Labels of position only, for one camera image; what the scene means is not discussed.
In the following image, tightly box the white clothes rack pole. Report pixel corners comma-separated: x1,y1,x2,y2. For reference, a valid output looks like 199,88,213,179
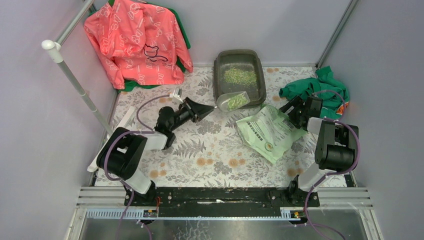
41,39,136,173

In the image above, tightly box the grey plastic litter box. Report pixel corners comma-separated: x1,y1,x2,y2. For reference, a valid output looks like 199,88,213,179
213,49,267,109

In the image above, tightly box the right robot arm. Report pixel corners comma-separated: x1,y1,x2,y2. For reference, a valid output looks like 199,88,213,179
279,96,360,206

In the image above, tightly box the green cat litter bag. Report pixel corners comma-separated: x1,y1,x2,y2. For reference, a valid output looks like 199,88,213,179
236,104,306,164

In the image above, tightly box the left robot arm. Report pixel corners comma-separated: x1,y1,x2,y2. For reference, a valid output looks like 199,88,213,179
93,97,215,206

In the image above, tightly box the crumpled green garment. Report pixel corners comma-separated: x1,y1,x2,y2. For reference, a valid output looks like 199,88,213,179
279,66,350,119

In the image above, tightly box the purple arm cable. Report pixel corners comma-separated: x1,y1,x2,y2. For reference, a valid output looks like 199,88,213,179
303,89,361,240
103,94,175,240

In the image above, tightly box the metal litter scoop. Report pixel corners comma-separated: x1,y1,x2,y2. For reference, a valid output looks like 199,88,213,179
216,91,251,113

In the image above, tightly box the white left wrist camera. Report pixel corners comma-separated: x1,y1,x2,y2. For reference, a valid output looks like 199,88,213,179
169,87,183,105

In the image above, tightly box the pink hooded jacket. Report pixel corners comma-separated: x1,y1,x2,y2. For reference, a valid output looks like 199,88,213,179
83,0,194,90

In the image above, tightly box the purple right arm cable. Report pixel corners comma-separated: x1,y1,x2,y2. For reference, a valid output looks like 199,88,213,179
303,89,361,240

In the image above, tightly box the green cat litter pile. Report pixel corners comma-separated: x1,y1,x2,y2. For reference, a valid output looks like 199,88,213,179
223,67,257,86

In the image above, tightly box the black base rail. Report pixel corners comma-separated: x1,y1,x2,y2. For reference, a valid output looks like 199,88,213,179
124,187,320,218

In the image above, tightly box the floral patterned mat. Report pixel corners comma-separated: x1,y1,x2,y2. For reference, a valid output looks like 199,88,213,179
112,66,316,188

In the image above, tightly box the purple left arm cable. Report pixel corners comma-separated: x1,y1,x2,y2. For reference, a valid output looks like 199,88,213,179
103,94,175,240

